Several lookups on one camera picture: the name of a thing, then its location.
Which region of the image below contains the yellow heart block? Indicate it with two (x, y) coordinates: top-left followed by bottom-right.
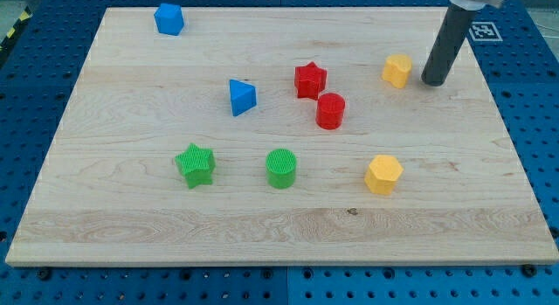
(381, 54), (412, 89)

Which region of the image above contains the wooden board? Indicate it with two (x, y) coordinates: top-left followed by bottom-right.
(6, 8), (558, 267)

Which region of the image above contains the green cylinder block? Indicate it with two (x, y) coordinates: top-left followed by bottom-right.
(266, 149), (297, 189)

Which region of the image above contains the green star block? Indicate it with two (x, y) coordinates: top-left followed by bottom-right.
(175, 143), (216, 189)

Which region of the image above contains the blue hexagon block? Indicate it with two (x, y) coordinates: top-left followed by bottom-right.
(154, 3), (184, 36)

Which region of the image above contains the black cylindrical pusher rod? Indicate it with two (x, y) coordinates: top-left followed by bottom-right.
(421, 3), (477, 87)

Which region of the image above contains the black bolt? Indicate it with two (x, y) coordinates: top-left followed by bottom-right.
(521, 264), (538, 278)
(36, 267), (52, 281)

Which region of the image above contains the red cylinder block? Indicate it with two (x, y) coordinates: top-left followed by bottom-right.
(315, 93), (346, 130)

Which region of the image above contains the red star block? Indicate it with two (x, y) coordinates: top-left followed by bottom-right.
(293, 62), (328, 101)

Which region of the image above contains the blue triangle block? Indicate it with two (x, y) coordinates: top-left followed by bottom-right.
(229, 80), (257, 116)

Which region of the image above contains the white fiducial marker tag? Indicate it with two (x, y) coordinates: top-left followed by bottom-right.
(469, 21), (502, 42)

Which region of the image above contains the black bolt right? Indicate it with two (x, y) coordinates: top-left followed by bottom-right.
(521, 264), (538, 278)

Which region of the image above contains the yellow hexagon block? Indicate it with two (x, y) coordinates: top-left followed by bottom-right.
(364, 155), (404, 196)

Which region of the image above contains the black bolt left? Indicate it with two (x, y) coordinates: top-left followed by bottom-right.
(36, 267), (52, 281)

